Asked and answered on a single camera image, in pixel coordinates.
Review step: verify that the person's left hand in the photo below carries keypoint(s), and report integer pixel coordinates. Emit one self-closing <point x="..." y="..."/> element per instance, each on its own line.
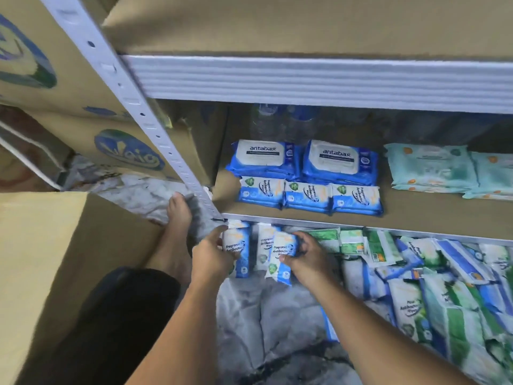
<point x="210" y="256"/>

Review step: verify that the person's right hand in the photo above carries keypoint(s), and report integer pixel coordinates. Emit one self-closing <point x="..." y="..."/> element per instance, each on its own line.
<point x="309" y="260"/>

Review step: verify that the pile of wipes packets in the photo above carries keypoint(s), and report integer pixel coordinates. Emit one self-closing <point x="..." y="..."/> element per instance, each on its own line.
<point x="449" y="316"/>

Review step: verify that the grey metal shelf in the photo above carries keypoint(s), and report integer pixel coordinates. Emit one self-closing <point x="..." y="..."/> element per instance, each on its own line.
<point x="320" y="84"/>

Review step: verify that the person's left forearm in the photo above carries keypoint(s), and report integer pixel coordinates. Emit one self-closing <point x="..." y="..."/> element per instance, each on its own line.
<point x="184" y="340"/>

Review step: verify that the person's right forearm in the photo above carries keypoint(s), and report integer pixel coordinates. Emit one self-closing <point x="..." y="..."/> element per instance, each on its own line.
<point x="377" y="340"/>

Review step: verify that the person's left foot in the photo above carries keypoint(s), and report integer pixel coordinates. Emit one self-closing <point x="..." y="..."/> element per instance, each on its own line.
<point x="176" y="236"/>

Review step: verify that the cardboard box blue print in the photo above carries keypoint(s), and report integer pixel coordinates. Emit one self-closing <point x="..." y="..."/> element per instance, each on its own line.
<point x="48" y="44"/>
<point x="128" y="148"/>

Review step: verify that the clear plastic bottles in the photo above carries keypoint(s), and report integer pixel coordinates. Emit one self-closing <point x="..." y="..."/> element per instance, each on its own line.
<point x="272" y="120"/>
<point x="385" y="124"/>

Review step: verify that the plain cardboard box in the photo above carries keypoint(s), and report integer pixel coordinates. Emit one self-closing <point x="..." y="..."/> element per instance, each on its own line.
<point x="48" y="268"/>

